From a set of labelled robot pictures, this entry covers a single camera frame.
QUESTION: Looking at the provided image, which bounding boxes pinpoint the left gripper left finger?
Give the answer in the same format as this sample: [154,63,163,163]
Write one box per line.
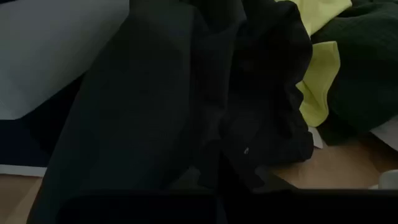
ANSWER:
[169,164,218,191]

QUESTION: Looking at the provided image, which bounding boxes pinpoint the white paper tag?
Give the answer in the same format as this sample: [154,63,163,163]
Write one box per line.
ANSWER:
[307,126,325,149]

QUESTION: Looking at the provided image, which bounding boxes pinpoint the yellow garment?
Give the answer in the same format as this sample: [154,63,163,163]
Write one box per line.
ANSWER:
[275,0,354,128]

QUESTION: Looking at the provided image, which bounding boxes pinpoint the navy fabric basket white band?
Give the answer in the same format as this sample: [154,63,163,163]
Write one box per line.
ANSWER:
[0,0,130,177]

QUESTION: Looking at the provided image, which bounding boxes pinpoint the dark green garment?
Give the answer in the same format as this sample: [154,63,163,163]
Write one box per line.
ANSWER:
[310,0,398,146]

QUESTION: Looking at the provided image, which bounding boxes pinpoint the white rounded object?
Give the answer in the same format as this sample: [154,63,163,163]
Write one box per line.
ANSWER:
[368,169,398,190]

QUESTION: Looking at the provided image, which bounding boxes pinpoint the large black garment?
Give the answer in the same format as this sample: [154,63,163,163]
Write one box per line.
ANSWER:
[26,0,315,224]

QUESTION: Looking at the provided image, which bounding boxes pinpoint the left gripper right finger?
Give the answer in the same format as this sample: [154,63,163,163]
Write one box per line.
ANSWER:
[217,164,298,191]

